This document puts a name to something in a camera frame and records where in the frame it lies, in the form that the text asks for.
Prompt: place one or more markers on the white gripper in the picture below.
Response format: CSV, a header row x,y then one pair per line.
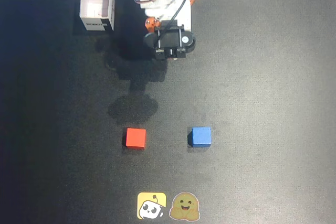
x,y
170,41

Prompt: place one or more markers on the red cube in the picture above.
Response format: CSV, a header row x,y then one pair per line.
x,y
135,138

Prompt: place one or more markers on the blue cube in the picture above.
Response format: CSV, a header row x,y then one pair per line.
x,y
201,136

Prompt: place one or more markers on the white open cardboard box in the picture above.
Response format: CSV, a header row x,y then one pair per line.
x,y
96,3

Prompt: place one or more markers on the yellow robot mascot sticker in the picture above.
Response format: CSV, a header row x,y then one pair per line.
x,y
151,205

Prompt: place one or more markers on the hugging face emoji sticker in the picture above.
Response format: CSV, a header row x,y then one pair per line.
x,y
184,206

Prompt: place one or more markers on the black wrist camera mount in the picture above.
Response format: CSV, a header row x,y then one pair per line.
x,y
170,39

